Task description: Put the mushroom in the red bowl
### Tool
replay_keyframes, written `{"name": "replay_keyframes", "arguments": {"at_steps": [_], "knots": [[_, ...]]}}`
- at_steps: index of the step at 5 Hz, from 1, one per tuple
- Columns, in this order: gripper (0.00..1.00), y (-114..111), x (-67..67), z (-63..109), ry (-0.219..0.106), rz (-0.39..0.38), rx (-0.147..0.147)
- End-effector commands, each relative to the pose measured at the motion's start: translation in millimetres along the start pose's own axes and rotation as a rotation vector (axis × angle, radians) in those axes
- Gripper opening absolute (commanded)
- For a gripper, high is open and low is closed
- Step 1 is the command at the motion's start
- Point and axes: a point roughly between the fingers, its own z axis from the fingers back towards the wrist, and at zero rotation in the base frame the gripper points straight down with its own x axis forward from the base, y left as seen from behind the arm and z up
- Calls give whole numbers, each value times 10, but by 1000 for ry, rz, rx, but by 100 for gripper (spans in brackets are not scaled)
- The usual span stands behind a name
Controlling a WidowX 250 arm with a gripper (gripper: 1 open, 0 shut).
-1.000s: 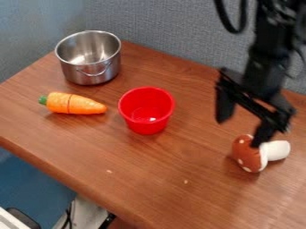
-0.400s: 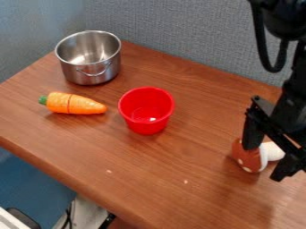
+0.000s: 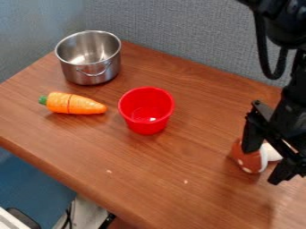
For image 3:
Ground brown white plush mushroom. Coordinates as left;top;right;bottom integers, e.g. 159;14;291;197
229;139;282;174

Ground red plastic bowl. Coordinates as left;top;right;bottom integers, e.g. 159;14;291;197
119;87;175;135

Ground stainless steel pot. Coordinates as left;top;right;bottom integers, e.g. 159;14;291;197
54;30;121;86

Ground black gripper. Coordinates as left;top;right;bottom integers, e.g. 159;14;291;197
241;86;306;185

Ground black white object corner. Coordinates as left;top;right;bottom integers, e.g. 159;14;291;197
0;207;40;229

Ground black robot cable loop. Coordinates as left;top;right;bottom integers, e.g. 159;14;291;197
255;13;288;81

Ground white table leg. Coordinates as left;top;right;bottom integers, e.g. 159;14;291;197
52;195;108;229

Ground orange toy carrot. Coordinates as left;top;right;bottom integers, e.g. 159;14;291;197
38;92;107;115

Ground black cable under table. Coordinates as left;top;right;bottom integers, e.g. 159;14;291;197
60;200;74;229

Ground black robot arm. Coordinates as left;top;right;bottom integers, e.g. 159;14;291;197
236;0;306;185

